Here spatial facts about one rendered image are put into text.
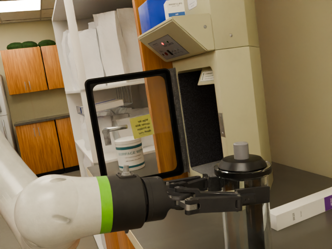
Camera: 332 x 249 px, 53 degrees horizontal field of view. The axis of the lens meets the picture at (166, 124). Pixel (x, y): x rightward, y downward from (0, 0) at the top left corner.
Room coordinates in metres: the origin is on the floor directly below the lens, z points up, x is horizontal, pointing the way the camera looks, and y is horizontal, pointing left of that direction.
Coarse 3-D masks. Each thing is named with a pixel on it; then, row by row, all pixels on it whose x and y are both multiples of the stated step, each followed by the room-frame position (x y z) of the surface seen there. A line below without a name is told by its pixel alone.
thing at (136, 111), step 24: (96, 96) 1.16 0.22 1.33; (120, 96) 1.18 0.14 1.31; (144, 96) 1.20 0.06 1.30; (120, 120) 1.18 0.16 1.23; (144, 120) 1.20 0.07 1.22; (168, 120) 1.22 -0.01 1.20; (120, 144) 1.18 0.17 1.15; (144, 144) 1.19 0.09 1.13; (168, 144) 1.21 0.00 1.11; (120, 168) 1.17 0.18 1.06; (144, 168) 1.19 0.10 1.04; (168, 168) 1.21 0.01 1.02
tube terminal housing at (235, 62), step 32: (224, 0) 0.95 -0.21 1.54; (224, 32) 0.95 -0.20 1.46; (256, 32) 1.13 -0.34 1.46; (192, 64) 1.08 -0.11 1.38; (224, 64) 0.95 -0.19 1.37; (256, 64) 1.07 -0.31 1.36; (224, 96) 0.94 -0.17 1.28; (256, 96) 1.01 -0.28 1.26; (224, 128) 0.94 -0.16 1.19; (256, 128) 0.97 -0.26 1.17
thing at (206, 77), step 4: (204, 68) 1.08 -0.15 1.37; (208, 68) 1.06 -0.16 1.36; (204, 72) 1.07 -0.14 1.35; (208, 72) 1.05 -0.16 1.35; (212, 72) 1.04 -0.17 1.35; (200, 76) 1.10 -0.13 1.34; (204, 76) 1.07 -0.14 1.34; (208, 76) 1.05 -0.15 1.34; (212, 76) 1.04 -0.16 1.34; (200, 80) 1.08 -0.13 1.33; (204, 80) 1.06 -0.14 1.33; (208, 80) 1.04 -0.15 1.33; (212, 80) 1.03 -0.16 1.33; (200, 84) 1.07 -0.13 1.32; (204, 84) 1.06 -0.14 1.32
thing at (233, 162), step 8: (240, 144) 0.61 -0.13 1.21; (248, 144) 0.62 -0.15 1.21; (240, 152) 0.61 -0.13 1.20; (248, 152) 0.62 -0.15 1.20; (224, 160) 0.62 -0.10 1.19; (232, 160) 0.62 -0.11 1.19; (240, 160) 0.61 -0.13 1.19; (248, 160) 0.60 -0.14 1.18; (256, 160) 0.60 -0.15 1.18; (224, 168) 0.60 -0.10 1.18; (232, 168) 0.59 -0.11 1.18; (240, 168) 0.58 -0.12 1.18; (248, 168) 0.58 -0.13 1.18; (256, 168) 0.58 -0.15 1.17
